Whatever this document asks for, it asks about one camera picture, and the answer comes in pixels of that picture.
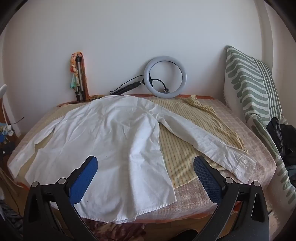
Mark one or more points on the orange floral blanket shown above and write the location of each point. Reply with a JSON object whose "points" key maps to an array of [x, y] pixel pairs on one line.
{"points": [[166, 90]]}

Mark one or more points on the black clothing pile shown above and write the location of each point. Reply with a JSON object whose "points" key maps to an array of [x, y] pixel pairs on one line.
{"points": [[284, 139]]}

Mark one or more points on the silver tripod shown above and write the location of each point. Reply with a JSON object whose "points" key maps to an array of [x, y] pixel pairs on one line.
{"points": [[79, 76]]}

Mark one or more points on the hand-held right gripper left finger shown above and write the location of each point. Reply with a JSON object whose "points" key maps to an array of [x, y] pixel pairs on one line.
{"points": [[84, 178]]}

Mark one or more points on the striped bed sheet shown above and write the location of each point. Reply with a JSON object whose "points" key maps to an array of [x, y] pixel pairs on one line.
{"points": [[180, 143]]}

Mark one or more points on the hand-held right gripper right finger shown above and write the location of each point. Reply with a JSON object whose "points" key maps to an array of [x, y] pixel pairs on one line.
{"points": [[205, 178]]}

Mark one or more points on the white long-sleeved shirt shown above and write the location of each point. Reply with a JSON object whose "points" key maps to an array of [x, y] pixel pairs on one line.
{"points": [[115, 139]]}

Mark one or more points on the pink checked blanket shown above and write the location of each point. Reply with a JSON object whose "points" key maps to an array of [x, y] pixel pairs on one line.
{"points": [[231, 120]]}

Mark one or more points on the white curved lamp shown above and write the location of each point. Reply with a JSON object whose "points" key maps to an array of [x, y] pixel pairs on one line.
{"points": [[2, 90]]}

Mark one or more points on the colourful patterned cloth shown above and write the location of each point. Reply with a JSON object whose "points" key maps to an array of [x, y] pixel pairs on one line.
{"points": [[73, 81]]}

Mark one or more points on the dark red floral blanket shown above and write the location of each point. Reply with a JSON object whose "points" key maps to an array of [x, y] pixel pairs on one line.
{"points": [[120, 231]]}

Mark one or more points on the green patterned white cushion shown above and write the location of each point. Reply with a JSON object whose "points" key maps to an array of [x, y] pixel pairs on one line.
{"points": [[249, 88]]}

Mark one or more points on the blue white cloth bundle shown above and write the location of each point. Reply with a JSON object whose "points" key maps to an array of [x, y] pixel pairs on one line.
{"points": [[4, 132]]}

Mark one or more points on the orange bedsheet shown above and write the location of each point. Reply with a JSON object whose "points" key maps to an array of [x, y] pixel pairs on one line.
{"points": [[66, 104]]}

